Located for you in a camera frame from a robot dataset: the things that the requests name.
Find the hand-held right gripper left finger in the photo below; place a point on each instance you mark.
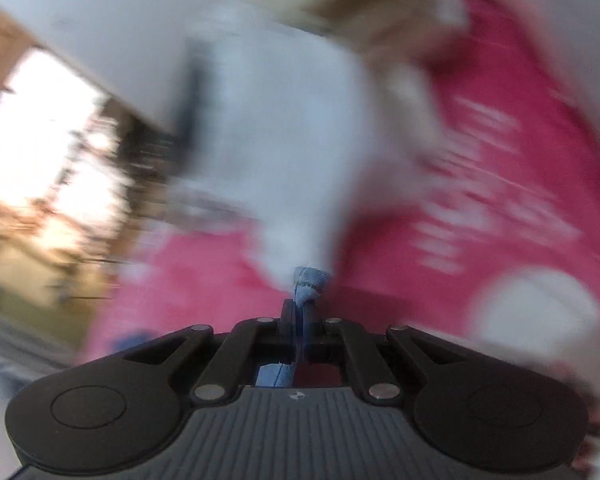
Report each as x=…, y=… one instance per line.
x=287, y=325

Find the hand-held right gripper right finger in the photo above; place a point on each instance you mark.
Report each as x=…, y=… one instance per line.
x=311, y=332

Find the blue jeans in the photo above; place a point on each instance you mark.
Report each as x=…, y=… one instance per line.
x=310, y=282

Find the white garment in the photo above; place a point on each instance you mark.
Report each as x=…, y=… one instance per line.
x=280, y=135

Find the pink floral blanket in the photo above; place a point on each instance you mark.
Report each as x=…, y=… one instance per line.
x=505, y=170

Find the cream garment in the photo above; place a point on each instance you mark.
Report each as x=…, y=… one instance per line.
x=380, y=5

